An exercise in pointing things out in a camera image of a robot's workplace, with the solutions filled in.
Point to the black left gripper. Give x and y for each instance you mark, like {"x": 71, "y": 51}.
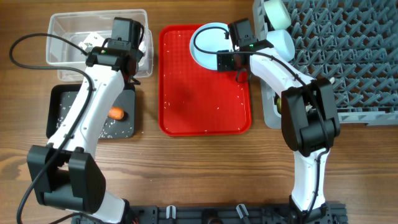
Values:
{"x": 137, "y": 54}

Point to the red serving tray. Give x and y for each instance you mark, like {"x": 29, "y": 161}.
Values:
{"x": 194, "y": 101}

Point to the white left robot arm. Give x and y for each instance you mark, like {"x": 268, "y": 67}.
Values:
{"x": 64, "y": 172}

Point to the black waste tray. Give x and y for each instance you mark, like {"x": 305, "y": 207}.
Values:
{"x": 54, "y": 101}

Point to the orange carrot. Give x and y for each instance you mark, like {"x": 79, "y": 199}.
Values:
{"x": 116, "y": 113}

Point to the grey dishwasher rack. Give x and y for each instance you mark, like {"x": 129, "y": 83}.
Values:
{"x": 354, "y": 44}

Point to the mint green bowl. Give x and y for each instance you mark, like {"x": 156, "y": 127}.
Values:
{"x": 277, "y": 16}

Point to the large light blue plate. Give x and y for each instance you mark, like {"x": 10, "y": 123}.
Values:
{"x": 210, "y": 37}

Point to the yellow plastic cup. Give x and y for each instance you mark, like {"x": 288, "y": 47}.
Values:
{"x": 279, "y": 105}

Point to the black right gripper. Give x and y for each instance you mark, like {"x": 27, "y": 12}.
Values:
{"x": 225, "y": 62}

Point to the light blue rice bowl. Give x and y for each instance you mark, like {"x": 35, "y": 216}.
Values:
{"x": 283, "y": 43}

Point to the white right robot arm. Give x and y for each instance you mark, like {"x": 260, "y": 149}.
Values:
{"x": 309, "y": 118}

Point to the white paper napkin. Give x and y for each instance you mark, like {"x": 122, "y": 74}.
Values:
{"x": 95, "y": 40}

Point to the white plastic spoon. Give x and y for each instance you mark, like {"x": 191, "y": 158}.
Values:
{"x": 309, "y": 107}

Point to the clear plastic bin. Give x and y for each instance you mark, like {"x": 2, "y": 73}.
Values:
{"x": 75, "y": 27}

